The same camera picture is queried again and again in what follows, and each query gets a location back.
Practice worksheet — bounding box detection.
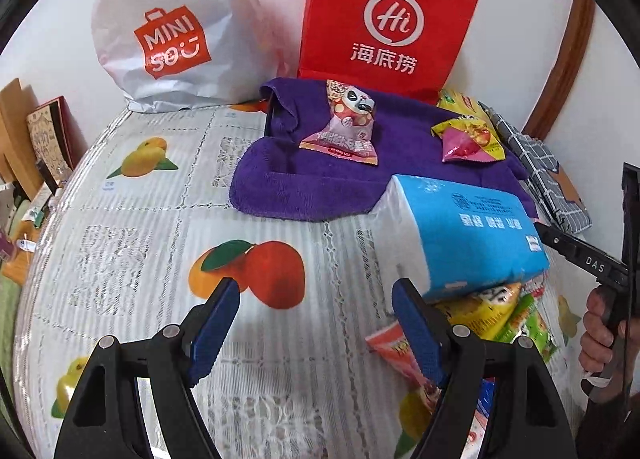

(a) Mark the red paper bag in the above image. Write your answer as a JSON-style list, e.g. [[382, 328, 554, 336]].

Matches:
[[297, 0, 484, 106]]

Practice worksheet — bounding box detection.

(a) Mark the person's right hand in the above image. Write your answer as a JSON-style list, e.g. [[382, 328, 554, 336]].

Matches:
[[580, 285, 627, 387]]

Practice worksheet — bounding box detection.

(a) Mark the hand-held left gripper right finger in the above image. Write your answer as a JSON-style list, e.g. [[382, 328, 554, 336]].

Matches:
[[391, 278, 581, 459]]

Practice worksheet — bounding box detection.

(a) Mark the wooden headboard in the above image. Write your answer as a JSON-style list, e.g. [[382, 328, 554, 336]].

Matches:
[[0, 78, 47, 200]]

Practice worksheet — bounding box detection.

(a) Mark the fruit print tablecloth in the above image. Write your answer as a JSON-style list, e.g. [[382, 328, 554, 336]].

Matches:
[[20, 99, 601, 459]]

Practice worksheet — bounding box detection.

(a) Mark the yellow chips bag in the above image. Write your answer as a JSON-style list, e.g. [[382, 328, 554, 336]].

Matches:
[[437, 89, 497, 126]]

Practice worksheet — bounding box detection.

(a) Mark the person's right forearm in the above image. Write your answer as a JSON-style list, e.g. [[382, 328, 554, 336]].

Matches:
[[579, 376, 640, 459]]

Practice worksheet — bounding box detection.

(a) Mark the yellow pink snack packet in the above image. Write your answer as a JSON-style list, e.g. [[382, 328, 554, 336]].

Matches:
[[431, 116, 507, 164]]

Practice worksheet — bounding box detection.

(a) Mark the purple towel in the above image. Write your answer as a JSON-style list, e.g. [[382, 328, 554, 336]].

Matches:
[[230, 78, 540, 222]]

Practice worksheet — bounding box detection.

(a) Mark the wooden door frame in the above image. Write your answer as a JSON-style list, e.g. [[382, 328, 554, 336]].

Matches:
[[522, 0, 597, 140]]

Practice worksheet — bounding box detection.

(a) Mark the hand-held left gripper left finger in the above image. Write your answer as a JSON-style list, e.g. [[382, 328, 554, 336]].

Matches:
[[52, 278, 241, 459]]

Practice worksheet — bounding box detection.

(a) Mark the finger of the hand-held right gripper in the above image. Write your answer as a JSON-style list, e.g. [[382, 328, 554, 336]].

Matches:
[[534, 220, 628, 286]]

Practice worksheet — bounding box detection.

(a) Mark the green snack packet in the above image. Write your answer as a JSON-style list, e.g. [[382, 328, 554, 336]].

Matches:
[[500, 289, 559, 366]]

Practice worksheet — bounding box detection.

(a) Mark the red orange snack packet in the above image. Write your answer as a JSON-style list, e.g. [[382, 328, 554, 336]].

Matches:
[[365, 321, 442, 396]]

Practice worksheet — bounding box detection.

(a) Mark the yellow brown snack packet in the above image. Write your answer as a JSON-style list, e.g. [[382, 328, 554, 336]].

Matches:
[[435, 283, 524, 341]]

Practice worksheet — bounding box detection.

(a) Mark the pink panda snack packet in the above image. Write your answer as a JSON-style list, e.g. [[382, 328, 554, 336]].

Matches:
[[299, 80, 379, 166]]

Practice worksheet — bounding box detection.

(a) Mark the small blue snack packet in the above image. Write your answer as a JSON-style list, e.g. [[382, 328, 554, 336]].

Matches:
[[465, 378, 497, 459]]

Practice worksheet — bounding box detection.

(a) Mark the brown patterned box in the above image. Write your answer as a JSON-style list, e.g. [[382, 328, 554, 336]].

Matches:
[[27, 96, 77, 186]]

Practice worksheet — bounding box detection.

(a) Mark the blue tissue pack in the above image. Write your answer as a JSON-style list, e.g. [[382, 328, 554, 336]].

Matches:
[[372, 174, 551, 305]]

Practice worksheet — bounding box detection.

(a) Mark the grey checked star cloth bag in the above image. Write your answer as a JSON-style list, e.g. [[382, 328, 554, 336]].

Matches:
[[479, 101, 594, 236]]

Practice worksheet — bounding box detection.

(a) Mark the white plastic shopping bag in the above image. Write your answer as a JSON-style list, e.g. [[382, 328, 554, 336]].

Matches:
[[91, 0, 281, 114]]

